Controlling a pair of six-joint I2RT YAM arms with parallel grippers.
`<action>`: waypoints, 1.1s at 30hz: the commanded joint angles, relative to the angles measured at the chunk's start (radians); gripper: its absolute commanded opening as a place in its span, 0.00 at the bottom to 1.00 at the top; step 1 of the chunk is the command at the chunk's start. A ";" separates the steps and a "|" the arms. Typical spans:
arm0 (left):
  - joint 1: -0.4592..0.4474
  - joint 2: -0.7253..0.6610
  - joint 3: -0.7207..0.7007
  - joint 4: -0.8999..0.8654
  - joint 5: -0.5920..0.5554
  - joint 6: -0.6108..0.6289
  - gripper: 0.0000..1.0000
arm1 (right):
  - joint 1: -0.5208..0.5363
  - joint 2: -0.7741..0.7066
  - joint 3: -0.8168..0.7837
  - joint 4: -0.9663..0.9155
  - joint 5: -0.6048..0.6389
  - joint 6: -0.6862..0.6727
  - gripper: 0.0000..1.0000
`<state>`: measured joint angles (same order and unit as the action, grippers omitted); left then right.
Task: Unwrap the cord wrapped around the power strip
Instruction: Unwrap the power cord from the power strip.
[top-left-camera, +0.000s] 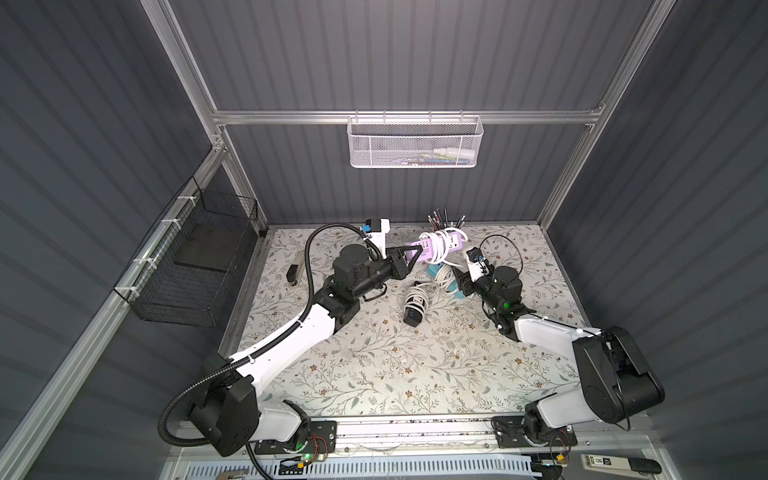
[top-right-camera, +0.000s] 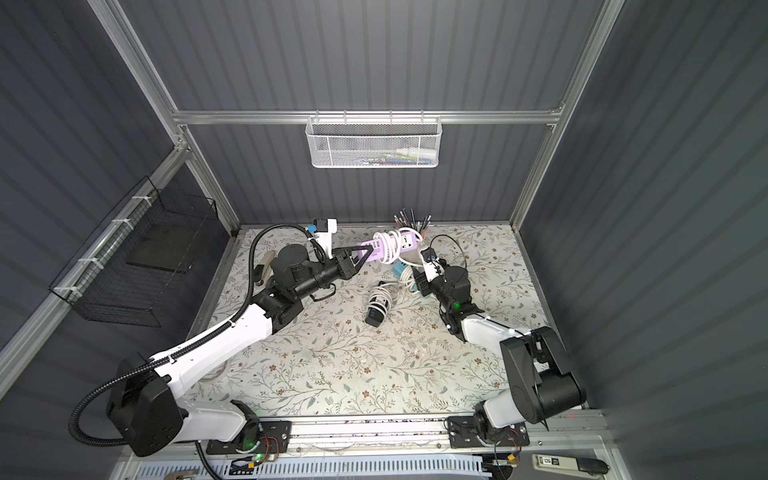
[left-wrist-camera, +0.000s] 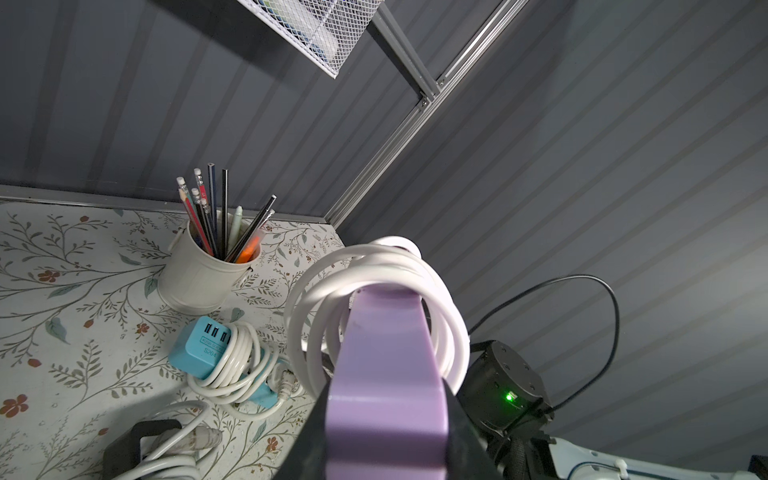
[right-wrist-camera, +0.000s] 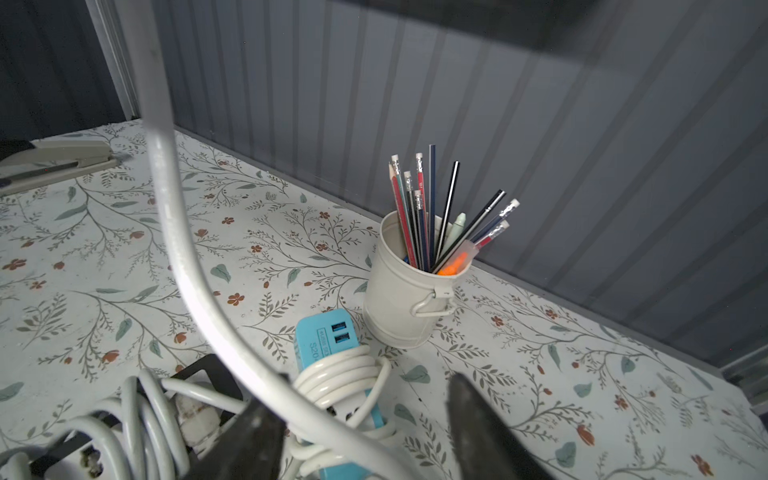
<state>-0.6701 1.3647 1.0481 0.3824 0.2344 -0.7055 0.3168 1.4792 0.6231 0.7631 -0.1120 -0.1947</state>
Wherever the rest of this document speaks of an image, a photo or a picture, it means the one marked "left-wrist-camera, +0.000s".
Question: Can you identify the white cord of black strip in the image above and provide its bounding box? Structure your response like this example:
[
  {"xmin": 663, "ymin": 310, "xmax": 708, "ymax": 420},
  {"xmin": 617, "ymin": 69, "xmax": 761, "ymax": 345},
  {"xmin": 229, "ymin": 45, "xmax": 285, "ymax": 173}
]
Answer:
[{"xmin": 110, "ymin": 398, "xmax": 224, "ymax": 480}]

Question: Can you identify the white pen cup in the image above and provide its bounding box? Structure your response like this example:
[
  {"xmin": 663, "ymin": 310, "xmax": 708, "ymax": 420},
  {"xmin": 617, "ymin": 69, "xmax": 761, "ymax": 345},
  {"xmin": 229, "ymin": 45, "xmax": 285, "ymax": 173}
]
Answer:
[{"xmin": 157, "ymin": 222, "xmax": 264, "ymax": 316}]

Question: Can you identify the teal power strip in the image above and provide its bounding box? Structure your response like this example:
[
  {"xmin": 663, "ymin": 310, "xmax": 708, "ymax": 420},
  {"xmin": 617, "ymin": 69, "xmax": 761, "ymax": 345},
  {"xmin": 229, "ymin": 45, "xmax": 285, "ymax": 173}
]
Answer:
[{"xmin": 168, "ymin": 316, "xmax": 280, "ymax": 409}]

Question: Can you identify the white cord of purple strip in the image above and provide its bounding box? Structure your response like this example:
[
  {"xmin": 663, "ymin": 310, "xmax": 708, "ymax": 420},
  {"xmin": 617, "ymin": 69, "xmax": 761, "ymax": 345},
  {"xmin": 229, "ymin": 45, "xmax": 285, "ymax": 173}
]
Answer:
[{"xmin": 283, "ymin": 235, "xmax": 471, "ymax": 398}]

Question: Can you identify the black power strip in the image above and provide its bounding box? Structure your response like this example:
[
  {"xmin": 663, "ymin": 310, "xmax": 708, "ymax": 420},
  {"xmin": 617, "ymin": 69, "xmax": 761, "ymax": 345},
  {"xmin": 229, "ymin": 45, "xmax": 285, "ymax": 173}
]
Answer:
[{"xmin": 102, "ymin": 419, "xmax": 181, "ymax": 480}]

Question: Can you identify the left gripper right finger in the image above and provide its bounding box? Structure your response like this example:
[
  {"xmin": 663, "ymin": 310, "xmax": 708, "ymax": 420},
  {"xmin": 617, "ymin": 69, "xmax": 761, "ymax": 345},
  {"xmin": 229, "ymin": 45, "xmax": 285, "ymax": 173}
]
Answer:
[{"xmin": 444, "ymin": 381, "xmax": 501, "ymax": 480}]

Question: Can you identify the bundle of pens and pencils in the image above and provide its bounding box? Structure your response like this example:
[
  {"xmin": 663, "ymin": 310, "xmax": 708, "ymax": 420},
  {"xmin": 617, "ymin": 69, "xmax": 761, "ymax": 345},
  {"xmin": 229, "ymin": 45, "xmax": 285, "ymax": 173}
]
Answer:
[{"xmin": 176, "ymin": 163, "xmax": 277, "ymax": 264}]

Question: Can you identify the purple power strip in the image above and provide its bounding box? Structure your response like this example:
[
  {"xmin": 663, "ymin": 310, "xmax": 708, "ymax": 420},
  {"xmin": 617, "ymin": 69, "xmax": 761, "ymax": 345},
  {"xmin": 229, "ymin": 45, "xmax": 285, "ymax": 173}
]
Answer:
[{"xmin": 325, "ymin": 285, "xmax": 448, "ymax": 479}]

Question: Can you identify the floral table mat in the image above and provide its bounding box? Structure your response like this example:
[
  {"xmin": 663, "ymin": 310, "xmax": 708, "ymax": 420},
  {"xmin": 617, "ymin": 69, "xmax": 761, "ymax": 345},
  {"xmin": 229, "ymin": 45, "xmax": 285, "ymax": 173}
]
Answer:
[{"xmin": 1, "ymin": 201, "xmax": 342, "ymax": 479}]

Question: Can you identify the white wire mesh basket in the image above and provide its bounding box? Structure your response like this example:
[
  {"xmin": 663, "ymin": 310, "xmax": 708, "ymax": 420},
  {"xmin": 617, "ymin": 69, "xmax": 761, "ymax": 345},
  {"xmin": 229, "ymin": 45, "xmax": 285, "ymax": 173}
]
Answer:
[{"xmin": 239, "ymin": 0, "xmax": 381, "ymax": 78}]

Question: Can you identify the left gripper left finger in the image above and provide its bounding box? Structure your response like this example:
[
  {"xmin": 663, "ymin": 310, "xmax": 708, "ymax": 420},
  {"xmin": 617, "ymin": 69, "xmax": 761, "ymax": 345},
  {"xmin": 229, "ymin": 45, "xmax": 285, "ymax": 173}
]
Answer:
[{"xmin": 272, "ymin": 385, "xmax": 330, "ymax": 480}]

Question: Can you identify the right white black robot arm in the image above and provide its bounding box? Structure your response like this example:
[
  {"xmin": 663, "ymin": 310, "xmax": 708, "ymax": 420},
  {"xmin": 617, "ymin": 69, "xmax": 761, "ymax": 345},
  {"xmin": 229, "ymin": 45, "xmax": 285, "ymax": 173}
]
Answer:
[{"xmin": 458, "ymin": 340, "xmax": 767, "ymax": 479}]

